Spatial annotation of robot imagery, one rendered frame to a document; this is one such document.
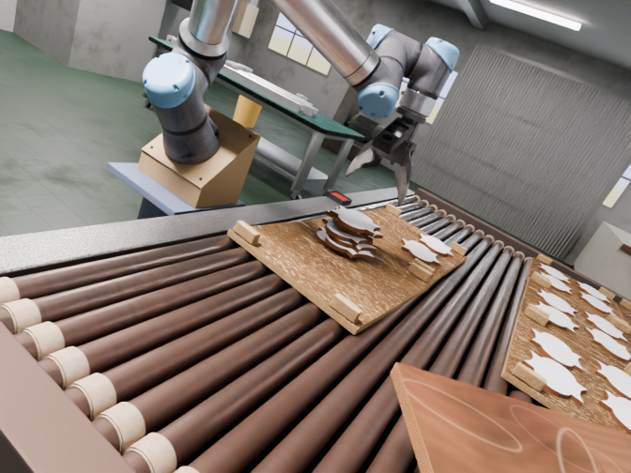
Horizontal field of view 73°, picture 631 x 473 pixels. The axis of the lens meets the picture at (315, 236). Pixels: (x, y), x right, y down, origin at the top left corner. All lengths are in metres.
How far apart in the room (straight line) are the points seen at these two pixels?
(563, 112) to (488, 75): 1.38
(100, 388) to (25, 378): 0.08
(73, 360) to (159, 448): 0.14
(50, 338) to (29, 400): 0.12
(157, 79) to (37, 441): 0.79
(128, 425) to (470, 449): 0.35
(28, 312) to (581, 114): 8.11
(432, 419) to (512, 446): 0.10
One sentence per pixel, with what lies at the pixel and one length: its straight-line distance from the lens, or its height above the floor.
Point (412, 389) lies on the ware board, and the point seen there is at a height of 1.04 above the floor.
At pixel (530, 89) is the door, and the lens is 8.39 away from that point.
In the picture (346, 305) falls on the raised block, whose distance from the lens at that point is 0.77.
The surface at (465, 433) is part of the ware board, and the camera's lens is 0.52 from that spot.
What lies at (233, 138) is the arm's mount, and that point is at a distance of 1.20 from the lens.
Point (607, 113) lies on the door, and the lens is 8.33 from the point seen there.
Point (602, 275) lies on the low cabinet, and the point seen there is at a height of 0.48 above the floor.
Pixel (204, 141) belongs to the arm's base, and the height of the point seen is 1.03.
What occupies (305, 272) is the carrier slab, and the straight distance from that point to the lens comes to 0.87.
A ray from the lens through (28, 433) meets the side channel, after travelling 0.47.
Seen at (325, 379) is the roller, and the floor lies 0.91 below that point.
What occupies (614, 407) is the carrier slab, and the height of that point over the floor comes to 0.95.
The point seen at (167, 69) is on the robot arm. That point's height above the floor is 1.16.
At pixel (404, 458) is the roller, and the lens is 0.63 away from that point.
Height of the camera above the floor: 1.31
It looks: 21 degrees down
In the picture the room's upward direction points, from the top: 24 degrees clockwise
